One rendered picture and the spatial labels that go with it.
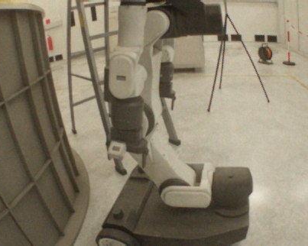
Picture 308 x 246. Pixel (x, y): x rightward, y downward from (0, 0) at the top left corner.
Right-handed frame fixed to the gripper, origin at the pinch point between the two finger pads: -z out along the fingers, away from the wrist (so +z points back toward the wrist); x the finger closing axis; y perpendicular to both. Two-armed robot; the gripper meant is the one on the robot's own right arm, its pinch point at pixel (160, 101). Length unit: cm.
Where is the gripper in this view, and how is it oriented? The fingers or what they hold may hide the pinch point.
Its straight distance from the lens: 111.5
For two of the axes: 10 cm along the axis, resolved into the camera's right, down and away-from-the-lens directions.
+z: 0.7, -8.8, -4.6
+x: -9.6, -1.8, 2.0
